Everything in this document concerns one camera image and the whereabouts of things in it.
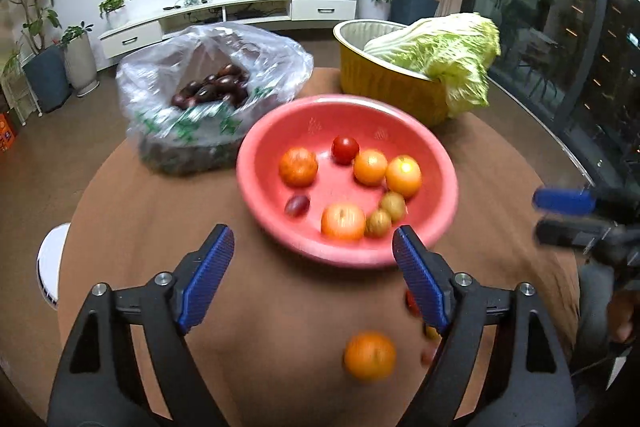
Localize blue plant pot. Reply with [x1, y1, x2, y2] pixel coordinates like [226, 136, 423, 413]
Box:
[390, 0, 441, 25]
[22, 46, 72, 114]

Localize small trailing green plant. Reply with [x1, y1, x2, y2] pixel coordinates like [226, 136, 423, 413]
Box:
[0, 42, 26, 78]

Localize tangle of cables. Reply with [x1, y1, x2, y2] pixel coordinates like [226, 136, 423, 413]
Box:
[162, 0, 213, 11]

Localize white wire rack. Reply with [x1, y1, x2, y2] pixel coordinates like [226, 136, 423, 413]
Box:
[0, 57, 43, 122]

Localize white television cabinet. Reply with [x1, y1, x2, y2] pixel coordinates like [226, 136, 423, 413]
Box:
[97, 0, 359, 56]

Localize orange tomato front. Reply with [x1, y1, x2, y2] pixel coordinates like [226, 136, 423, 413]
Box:
[320, 203, 367, 243]

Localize person's right leg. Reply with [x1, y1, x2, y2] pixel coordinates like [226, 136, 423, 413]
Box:
[570, 264, 618, 373]

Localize yellow metal bowl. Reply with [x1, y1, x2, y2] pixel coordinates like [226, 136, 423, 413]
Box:
[333, 19, 453, 128]

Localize clear plastic bag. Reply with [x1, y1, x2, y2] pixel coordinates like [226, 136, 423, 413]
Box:
[116, 21, 314, 178]

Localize red plastic bowl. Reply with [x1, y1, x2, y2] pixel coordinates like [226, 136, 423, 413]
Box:
[236, 94, 460, 269]

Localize white ribbed plant pot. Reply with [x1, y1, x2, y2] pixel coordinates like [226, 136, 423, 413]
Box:
[62, 34, 100, 96]

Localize dark red orange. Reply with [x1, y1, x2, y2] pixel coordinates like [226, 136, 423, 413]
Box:
[278, 147, 319, 188]

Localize two green-brown small fruits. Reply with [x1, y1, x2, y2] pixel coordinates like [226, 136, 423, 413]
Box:
[380, 192, 407, 223]

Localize person's right hand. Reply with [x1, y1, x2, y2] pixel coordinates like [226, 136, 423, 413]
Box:
[606, 280, 640, 343]

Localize white round stool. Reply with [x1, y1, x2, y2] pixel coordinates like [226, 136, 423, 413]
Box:
[37, 222, 72, 312]

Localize napa cabbage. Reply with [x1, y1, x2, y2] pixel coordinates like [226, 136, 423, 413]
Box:
[363, 13, 502, 118]

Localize glass sliding door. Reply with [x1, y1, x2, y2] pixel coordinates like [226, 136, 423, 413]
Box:
[462, 0, 640, 198]

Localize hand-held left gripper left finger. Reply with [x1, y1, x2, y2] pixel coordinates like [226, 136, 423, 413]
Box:
[46, 223, 236, 427]

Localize pile of dark plums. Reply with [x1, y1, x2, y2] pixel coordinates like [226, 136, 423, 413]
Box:
[142, 63, 251, 172]

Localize dark purple date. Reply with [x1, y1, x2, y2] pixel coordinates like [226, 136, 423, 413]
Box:
[285, 195, 311, 218]

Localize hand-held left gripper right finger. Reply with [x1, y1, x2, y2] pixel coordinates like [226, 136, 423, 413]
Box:
[391, 224, 576, 427]

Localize tall white plant pot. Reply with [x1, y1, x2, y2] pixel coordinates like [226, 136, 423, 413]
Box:
[359, 0, 393, 22]

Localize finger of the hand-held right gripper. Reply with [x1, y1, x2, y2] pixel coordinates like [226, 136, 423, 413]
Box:
[531, 187, 601, 217]
[535, 218, 608, 253]

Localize orange printed box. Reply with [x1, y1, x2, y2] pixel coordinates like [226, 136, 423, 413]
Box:
[0, 112, 18, 152]

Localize orange tomato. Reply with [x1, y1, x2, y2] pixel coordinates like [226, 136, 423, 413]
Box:
[385, 155, 422, 199]
[353, 149, 389, 186]
[320, 203, 367, 243]

